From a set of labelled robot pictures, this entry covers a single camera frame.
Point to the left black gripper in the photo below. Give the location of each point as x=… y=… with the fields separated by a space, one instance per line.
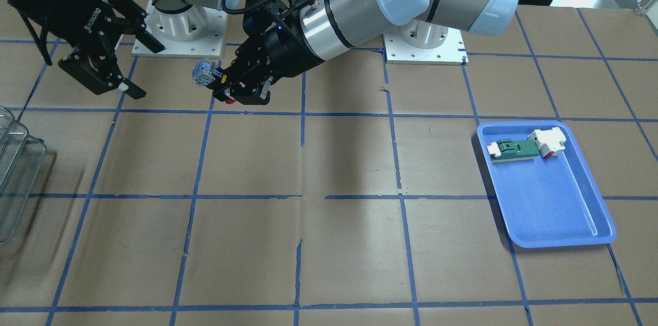
x=284 y=54

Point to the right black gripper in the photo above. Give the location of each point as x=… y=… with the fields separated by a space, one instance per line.
x=56 y=16

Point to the red emergency stop button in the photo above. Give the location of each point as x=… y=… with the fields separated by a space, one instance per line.
x=201 y=74

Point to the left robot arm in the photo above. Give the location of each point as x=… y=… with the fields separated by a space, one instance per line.
x=332 y=27

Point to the green terminal block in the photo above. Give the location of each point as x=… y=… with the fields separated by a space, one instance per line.
x=505 y=150

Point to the white circuit breaker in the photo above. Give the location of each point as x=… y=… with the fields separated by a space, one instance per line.
x=550 y=142

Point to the blue plastic tray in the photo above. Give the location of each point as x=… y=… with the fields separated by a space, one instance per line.
x=546 y=203

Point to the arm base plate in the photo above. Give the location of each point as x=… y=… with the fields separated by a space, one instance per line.
x=196 y=33
x=450 y=51

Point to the wire mesh shelf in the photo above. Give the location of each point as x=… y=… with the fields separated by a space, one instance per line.
x=22 y=156

